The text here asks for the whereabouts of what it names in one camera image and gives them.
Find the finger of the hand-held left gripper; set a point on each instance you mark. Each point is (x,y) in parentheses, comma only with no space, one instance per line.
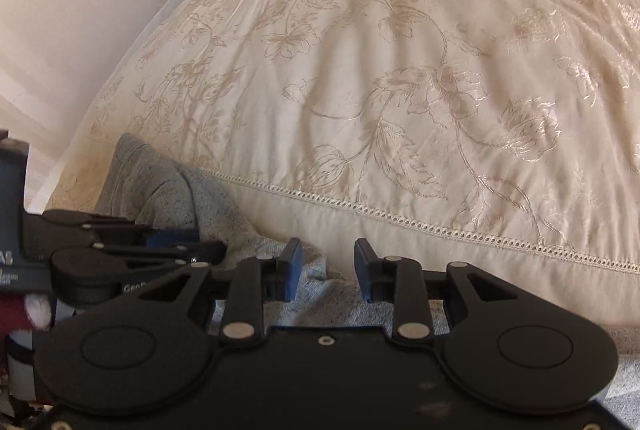
(172,240)
(200,252)

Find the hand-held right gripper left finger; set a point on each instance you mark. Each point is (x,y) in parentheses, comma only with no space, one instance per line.
(292,270)

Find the grey speckled pants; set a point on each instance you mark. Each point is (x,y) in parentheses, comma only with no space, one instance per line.
(160,200)

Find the red patterned clothing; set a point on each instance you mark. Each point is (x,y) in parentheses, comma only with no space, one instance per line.
(22,312)

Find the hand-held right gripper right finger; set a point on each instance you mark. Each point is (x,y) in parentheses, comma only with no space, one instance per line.
(366,270)

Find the cream floral bedspread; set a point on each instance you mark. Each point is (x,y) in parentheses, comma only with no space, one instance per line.
(400,84)

